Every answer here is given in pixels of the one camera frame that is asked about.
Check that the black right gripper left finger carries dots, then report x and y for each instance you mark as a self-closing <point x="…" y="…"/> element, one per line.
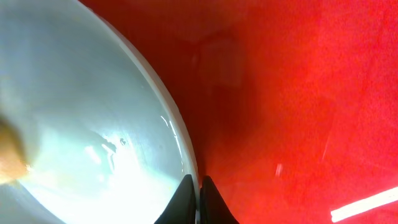
<point x="182" y="206"/>

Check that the light green plate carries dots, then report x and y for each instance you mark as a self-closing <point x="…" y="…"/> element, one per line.
<point x="102" y="138"/>

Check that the red plastic tray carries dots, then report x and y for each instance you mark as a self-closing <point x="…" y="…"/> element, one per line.
<point x="291" y="106"/>

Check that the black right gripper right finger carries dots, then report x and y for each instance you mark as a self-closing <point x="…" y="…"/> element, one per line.
<point x="213" y="209"/>

